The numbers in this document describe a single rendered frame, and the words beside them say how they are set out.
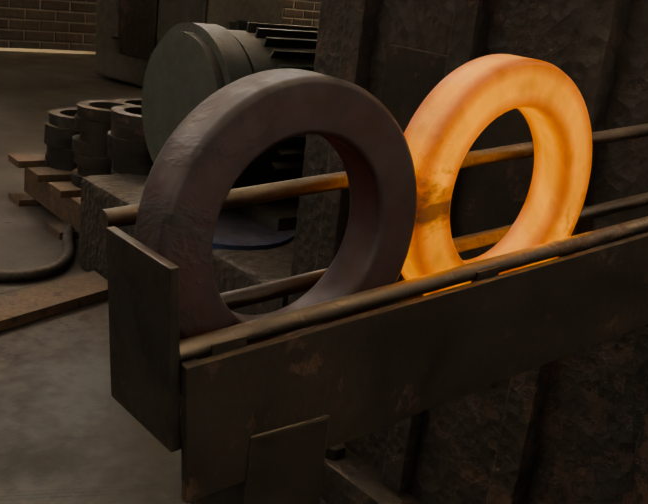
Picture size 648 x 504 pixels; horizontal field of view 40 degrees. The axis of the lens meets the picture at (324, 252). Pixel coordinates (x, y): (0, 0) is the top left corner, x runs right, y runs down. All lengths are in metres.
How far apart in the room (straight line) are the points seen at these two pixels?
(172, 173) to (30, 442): 1.20
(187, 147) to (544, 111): 0.28
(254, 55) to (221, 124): 1.49
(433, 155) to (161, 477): 1.05
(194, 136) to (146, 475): 1.12
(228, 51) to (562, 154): 1.30
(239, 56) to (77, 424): 0.81
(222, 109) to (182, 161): 0.04
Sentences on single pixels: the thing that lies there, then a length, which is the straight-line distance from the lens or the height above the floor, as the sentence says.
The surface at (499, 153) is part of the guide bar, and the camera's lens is 0.73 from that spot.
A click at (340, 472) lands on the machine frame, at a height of 0.07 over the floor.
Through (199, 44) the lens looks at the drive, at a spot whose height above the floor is 0.64.
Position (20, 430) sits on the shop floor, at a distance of 1.68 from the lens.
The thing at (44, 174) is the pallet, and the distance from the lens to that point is 2.81.
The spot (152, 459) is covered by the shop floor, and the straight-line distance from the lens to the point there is 1.59.
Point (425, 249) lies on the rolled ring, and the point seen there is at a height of 0.65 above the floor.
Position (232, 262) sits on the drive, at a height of 0.25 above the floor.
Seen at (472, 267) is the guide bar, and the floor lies 0.65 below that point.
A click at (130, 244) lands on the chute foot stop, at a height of 0.67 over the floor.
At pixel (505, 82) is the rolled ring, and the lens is 0.62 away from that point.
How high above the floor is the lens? 0.83
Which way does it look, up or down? 17 degrees down
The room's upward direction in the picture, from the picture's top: 7 degrees clockwise
